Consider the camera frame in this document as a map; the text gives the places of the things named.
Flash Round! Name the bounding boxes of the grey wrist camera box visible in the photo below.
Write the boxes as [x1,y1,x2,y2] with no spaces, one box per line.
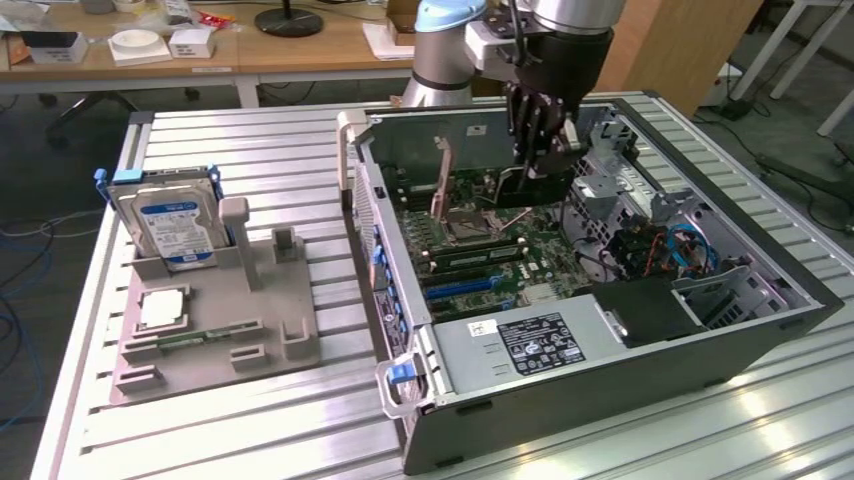
[465,19,536,81]

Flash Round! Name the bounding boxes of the white labelled box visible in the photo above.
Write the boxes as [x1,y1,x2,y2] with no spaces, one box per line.
[166,27,219,59]

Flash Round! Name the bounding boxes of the black plastic shroud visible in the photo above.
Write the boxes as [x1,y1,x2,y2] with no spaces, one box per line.
[592,277,709,349]

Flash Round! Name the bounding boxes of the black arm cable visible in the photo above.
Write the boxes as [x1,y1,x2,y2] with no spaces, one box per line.
[509,0,537,67]

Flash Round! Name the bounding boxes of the white papers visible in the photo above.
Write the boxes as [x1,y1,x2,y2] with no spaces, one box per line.
[362,20,420,61]

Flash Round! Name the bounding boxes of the blue expansion slot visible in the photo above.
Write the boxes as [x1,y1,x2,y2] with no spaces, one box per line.
[424,276,513,303]

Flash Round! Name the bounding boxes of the black and white box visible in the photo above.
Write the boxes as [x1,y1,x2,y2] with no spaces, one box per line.
[19,30,90,65]

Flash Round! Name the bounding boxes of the blue wire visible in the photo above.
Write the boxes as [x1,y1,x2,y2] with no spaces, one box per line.
[665,221,721,279]

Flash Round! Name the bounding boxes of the white round holder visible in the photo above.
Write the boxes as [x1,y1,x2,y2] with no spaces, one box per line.
[109,28,174,66]

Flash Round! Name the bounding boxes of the wooden cabinet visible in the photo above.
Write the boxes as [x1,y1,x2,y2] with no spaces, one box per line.
[597,0,768,109]

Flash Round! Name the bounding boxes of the wooden desk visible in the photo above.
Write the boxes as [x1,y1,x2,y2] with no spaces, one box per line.
[0,0,242,109]
[237,0,602,109]

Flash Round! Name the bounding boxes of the open cardboard box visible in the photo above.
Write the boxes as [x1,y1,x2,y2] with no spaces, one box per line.
[386,0,422,46]

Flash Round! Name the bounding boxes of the brown cardboard piece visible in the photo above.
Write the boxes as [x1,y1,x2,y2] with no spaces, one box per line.
[0,35,34,72]

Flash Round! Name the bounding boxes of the white table frame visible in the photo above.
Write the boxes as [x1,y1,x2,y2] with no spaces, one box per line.
[729,0,854,137]

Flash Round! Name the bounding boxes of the metal disk bay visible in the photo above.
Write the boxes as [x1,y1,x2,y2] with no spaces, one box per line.
[564,112,696,241]
[671,264,813,331]

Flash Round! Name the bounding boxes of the green RAM stick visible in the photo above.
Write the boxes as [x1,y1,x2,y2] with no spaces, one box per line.
[434,243,528,267]
[157,326,262,347]

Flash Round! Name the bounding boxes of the green motherboard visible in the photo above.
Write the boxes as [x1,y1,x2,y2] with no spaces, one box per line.
[393,167,596,324]

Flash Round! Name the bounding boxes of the hard disk in blue carrier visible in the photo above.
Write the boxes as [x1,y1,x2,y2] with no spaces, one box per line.
[97,162,226,274]

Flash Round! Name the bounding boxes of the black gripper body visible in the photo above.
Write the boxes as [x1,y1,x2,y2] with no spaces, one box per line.
[514,30,613,109]

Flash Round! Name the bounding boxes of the open black PC case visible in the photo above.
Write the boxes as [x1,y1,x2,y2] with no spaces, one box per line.
[336,95,848,477]

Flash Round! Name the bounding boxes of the grey parts rack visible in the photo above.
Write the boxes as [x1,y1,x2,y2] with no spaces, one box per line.
[109,195,326,405]

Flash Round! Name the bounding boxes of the silver CPU chip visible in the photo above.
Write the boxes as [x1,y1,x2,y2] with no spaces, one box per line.
[142,289,189,324]

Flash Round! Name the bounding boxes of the black round lamp base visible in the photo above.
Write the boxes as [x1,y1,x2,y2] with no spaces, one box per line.
[256,0,326,37]

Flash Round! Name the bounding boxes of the graphics card with metal bracket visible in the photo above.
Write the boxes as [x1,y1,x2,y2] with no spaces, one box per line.
[432,135,577,232]

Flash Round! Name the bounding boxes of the red wire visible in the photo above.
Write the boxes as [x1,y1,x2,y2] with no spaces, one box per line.
[649,231,677,275]

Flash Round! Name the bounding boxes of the grey power supply unit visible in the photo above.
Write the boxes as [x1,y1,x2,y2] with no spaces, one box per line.
[426,293,633,396]

